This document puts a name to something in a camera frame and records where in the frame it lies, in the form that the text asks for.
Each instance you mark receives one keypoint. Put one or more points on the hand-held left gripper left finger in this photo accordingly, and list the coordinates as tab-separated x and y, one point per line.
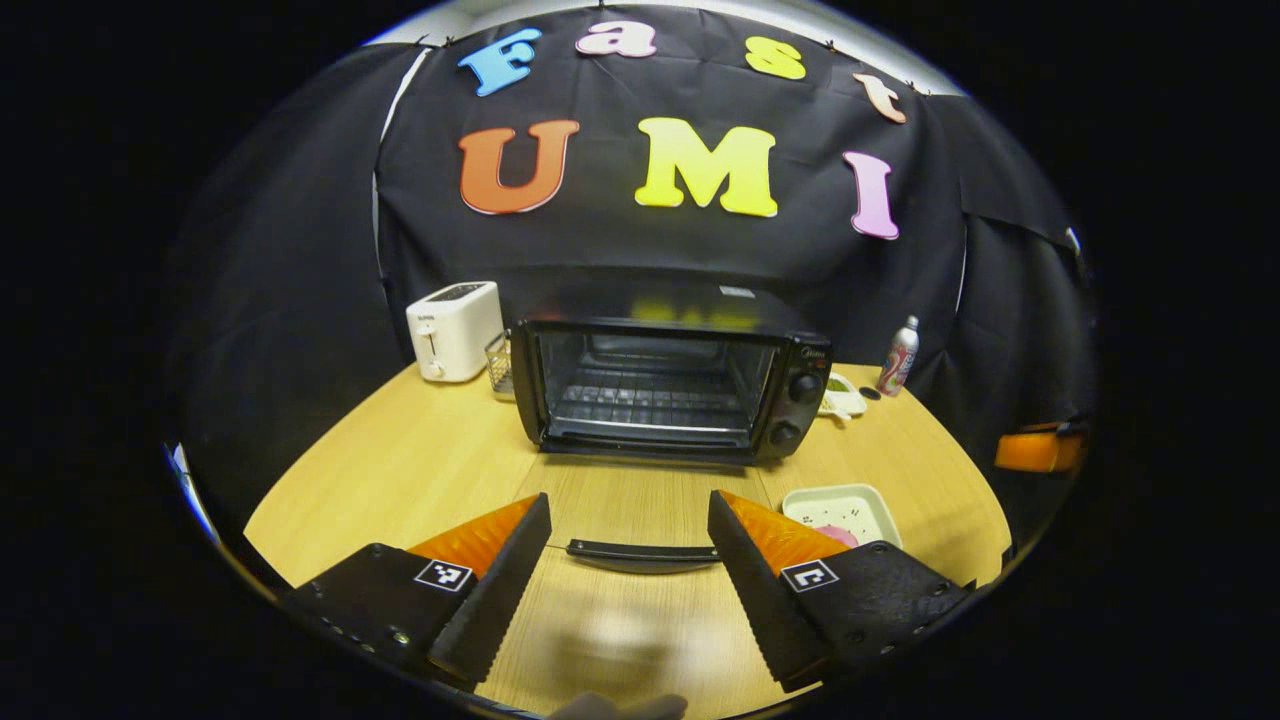
505	590

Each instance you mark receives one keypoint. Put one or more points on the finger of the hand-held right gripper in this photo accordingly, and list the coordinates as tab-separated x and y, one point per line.
1040	452

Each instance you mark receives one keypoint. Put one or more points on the white divided grain dish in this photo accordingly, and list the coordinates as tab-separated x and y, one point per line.
842	400

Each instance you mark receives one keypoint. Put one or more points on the pink round food slice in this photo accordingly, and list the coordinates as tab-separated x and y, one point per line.
838	537

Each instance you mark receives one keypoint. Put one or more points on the cream square plate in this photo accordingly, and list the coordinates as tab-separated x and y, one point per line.
850	505

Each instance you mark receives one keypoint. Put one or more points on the white toaster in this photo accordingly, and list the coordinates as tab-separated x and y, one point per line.
455	330

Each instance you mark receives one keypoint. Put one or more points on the black electric oven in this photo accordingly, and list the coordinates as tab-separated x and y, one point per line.
805	350

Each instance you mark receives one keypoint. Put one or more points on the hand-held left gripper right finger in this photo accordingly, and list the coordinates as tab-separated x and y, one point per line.
755	590

